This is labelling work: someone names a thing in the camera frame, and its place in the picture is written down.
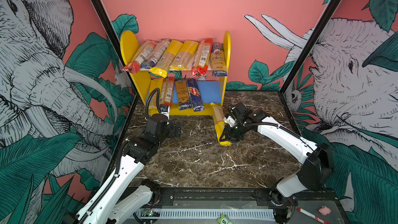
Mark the yellow Pastatime spaghetti bag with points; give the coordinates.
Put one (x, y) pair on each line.
(219, 124)

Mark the Ankara spaghetti bag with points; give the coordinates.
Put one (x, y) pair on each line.
(218, 61)

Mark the yellow shelf pink blue boards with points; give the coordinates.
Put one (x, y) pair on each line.
(212, 88)

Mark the blue yellow crest spaghetti bag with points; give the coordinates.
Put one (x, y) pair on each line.
(183, 95)

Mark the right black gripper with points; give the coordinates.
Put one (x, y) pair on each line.
(229, 136)

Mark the red-ended labelled spaghetti bag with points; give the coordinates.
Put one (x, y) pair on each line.
(167, 90)

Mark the blue yellow-ended spaghetti bag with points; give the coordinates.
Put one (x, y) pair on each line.
(156, 54)

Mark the pink eraser piece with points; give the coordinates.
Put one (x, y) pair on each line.
(324, 210)

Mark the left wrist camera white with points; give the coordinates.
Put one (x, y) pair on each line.
(165, 110)

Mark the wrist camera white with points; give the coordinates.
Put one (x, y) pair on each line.
(230, 121)
(165, 110)

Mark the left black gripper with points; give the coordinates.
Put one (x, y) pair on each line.
(172, 133)

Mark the red white marker pen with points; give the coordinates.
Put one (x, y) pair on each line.
(312, 216)

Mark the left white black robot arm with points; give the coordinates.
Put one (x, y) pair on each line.
(106, 207)

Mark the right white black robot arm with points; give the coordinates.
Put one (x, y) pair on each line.
(316, 160)

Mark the blue Barilla spaghetti box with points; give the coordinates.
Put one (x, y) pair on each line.
(195, 95)

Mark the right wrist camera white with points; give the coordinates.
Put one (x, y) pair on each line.
(230, 121)

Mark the white perforated vent strip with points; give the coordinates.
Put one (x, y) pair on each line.
(196, 213)

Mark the green white sticker tag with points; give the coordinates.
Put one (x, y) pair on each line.
(224, 220)

